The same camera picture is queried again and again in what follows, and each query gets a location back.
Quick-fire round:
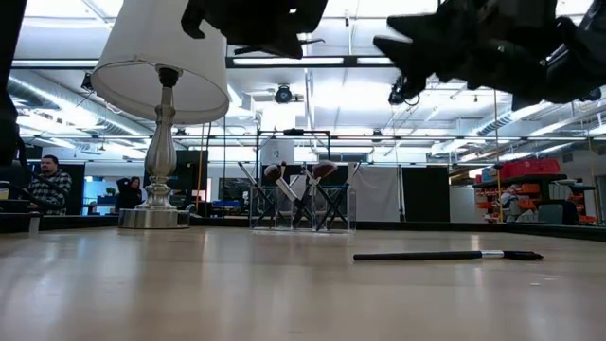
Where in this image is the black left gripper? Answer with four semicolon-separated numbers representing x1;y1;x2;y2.
180;0;329;61

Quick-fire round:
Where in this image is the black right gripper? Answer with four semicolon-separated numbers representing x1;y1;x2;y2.
372;0;569;111

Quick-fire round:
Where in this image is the black makeup brush with lettering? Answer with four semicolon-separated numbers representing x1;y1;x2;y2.
352;249;545;263

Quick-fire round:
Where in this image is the white shade silver table lamp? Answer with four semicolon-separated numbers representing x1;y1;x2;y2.
89;0;231;230

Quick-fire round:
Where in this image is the white sign board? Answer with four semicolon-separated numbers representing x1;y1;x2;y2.
259;139;295;167

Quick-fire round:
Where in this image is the black partition panel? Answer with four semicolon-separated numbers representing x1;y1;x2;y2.
401;165;451;224

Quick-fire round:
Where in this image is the white partition panel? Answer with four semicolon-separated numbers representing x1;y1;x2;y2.
348;164;402;224

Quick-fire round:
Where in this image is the large red storage bin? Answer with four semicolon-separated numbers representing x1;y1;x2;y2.
499;158;562;180

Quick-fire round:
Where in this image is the person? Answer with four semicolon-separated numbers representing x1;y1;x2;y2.
27;153;75;217
115;175;145;212

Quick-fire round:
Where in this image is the clear acrylic brush organizer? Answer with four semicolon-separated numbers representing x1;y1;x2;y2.
248;184;358;235

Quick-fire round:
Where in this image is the black overhead camera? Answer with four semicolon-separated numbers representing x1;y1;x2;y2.
387;75;421;106

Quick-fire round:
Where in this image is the black stand frame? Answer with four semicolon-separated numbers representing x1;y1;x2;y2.
255;127;332;224

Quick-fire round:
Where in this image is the yellow hanging cable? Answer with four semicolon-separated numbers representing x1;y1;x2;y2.
195;121;213;200

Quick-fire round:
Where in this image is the black wall screen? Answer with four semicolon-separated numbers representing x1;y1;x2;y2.
175;150;210;191

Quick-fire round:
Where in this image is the black aluminium table frame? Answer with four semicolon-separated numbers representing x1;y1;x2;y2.
0;211;606;243

